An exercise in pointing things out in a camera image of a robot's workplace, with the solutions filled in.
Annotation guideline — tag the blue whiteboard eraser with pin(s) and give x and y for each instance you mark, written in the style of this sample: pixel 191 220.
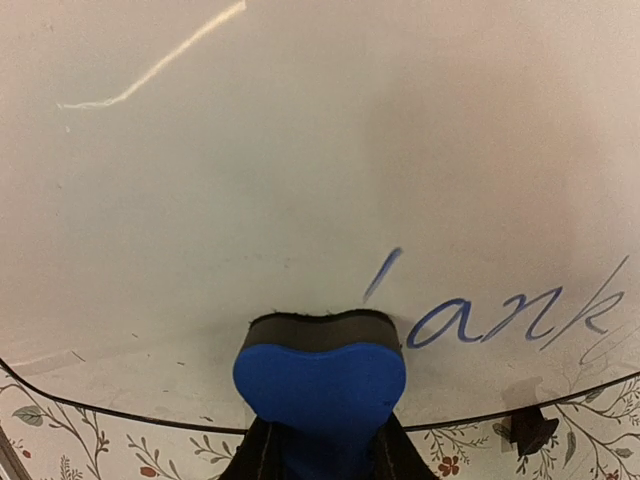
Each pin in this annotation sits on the blue whiteboard eraser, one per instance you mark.
pixel 326 383

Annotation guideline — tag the white whiteboard black frame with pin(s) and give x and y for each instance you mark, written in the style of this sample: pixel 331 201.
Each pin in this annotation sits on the white whiteboard black frame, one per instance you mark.
pixel 172 170

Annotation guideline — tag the floral patterned table mat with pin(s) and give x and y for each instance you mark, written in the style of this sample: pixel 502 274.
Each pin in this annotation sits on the floral patterned table mat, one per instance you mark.
pixel 597 438

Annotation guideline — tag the black whiteboard stand foot left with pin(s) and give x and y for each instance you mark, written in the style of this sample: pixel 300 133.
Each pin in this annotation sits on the black whiteboard stand foot left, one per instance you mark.
pixel 530 430

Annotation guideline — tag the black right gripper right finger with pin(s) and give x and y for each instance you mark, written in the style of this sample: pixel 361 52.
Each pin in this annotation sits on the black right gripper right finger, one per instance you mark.
pixel 395 457

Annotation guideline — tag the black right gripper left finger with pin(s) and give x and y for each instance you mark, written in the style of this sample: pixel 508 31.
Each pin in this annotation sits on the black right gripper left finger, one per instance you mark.
pixel 259 455

